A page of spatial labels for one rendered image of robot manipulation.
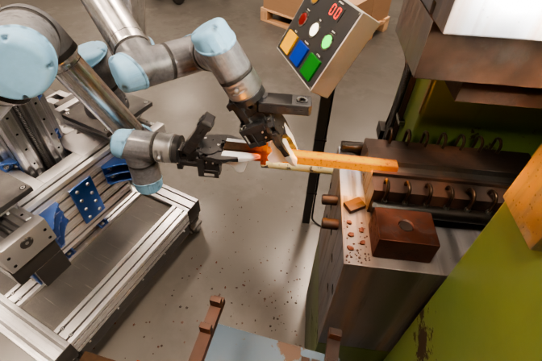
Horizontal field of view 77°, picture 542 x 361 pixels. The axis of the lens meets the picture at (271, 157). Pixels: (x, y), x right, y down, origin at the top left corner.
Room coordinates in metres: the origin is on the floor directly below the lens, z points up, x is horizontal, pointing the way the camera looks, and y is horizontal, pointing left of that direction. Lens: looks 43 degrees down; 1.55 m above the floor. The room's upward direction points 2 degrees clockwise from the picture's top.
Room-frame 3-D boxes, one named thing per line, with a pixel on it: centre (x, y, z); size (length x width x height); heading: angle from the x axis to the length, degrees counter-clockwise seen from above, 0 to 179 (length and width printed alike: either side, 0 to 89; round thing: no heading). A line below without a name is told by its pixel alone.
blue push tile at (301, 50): (1.14, -0.09, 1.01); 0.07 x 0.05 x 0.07; 20
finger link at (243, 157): (0.60, 0.07, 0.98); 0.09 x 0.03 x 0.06; 82
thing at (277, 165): (0.97, -0.18, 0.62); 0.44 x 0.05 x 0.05; 85
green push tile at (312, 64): (1.04, -0.12, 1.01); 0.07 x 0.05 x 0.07; 20
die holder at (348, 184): (0.54, -0.45, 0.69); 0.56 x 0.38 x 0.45; 85
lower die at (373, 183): (0.60, -0.45, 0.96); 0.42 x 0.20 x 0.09; 85
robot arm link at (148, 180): (0.65, 0.34, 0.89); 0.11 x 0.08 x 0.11; 22
